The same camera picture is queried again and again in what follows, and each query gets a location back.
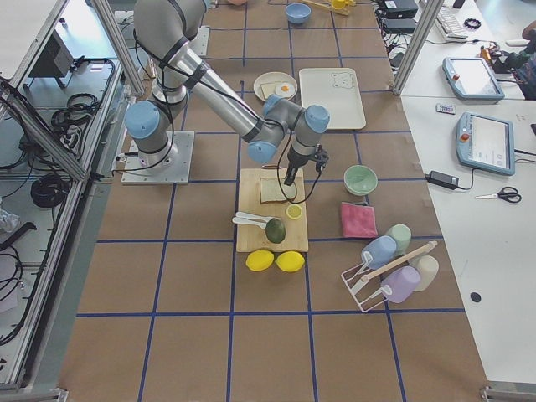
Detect teach pendant near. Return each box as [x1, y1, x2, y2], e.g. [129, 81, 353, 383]
[455, 112, 515, 176]

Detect lemon slice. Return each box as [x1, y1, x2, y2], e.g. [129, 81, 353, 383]
[286, 204, 303, 220]

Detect whole lemon left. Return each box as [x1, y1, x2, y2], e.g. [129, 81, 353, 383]
[245, 250, 275, 272]

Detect avocado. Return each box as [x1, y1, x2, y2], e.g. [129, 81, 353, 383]
[265, 218, 286, 244]

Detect round cream plate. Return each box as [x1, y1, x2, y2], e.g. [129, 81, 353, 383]
[253, 72, 298, 101]

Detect bread slice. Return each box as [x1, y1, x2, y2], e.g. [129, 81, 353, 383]
[259, 178, 297, 204]
[260, 83, 277, 98]

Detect teach pendant far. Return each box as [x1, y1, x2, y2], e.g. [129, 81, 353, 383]
[442, 58, 505, 103]

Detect cream bear tray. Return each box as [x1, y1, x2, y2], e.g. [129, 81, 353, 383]
[299, 68, 366, 130]

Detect green bowl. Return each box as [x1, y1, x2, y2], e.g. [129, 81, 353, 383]
[343, 165, 378, 196]

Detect teach pendant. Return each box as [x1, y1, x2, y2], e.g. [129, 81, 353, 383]
[455, 112, 515, 176]
[442, 58, 505, 103]

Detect white plastic fork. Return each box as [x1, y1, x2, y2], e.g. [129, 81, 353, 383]
[234, 211, 272, 223]

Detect aluminium frame post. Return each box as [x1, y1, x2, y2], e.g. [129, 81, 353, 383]
[392, 0, 443, 95]

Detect purple cup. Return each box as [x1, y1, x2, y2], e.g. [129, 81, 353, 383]
[380, 265, 420, 303]

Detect green cup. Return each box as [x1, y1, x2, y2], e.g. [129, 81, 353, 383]
[385, 224, 412, 256]

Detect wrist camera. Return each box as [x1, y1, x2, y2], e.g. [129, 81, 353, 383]
[312, 144, 329, 174]

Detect fried egg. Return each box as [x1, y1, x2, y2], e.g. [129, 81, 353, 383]
[274, 82, 296, 98]

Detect whole lemon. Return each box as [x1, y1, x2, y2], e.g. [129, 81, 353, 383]
[275, 250, 305, 273]
[245, 250, 275, 272]

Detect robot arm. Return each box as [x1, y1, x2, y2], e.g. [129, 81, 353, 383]
[134, 1, 330, 185]

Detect pink cloth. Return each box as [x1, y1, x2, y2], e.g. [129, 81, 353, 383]
[341, 202, 378, 239]

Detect white plastic knife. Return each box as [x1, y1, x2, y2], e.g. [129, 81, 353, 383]
[232, 217, 266, 229]

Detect bread slice under egg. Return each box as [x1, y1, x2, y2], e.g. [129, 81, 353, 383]
[260, 83, 277, 98]

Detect scissors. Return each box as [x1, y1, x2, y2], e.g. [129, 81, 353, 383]
[476, 186, 523, 204]

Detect blue cup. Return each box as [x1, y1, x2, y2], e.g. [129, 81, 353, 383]
[361, 235, 397, 270]

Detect black power adapter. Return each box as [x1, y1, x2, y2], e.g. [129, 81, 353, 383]
[425, 170, 459, 190]

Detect wooden cutting board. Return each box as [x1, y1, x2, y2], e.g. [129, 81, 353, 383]
[236, 167, 309, 253]

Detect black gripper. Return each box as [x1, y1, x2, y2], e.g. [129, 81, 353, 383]
[284, 151, 310, 186]

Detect yellow mug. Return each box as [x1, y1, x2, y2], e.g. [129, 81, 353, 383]
[330, 0, 357, 13]

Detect blue bowl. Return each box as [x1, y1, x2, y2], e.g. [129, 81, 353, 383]
[285, 3, 312, 25]

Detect white wire cup rack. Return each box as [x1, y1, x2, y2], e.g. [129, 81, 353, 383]
[341, 240, 437, 312]

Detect wooden mug rack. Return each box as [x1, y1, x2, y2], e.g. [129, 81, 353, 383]
[302, 0, 352, 16]

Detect cream cup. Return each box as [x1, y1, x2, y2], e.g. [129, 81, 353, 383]
[409, 255, 439, 291]

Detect whole lemon right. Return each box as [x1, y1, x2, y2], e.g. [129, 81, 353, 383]
[275, 250, 305, 273]

